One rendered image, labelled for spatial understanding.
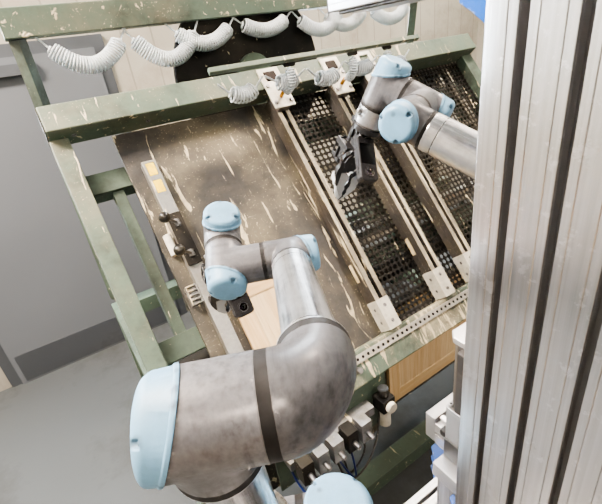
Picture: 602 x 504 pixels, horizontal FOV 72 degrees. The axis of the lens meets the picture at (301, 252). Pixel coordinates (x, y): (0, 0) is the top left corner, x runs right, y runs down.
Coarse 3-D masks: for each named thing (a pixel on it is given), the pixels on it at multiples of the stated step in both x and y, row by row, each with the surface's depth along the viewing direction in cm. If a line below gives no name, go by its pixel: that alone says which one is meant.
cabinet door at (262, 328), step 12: (252, 288) 150; (264, 288) 151; (252, 300) 149; (264, 300) 150; (252, 312) 147; (264, 312) 149; (276, 312) 150; (252, 324) 146; (264, 324) 147; (276, 324) 149; (252, 336) 144; (264, 336) 146; (276, 336) 148; (252, 348) 144
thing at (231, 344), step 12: (144, 168) 147; (156, 168) 149; (156, 192) 146; (168, 192) 148; (168, 204) 146; (192, 276) 143; (204, 288) 141; (204, 300) 140; (216, 312) 140; (216, 324) 139; (228, 324) 141; (228, 336) 139; (228, 348) 138; (240, 348) 139
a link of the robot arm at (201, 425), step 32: (256, 352) 43; (160, 384) 40; (192, 384) 40; (224, 384) 40; (256, 384) 39; (160, 416) 38; (192, 416) 38; (224, 416) 38; (256, 416) 38; (160, 448) 38; (192, 448) 38; (224, 448) 38; (256, 448) 39; (160, 480) 38; (192, 480) 40; (224, 480) 41; (256, 480) 50
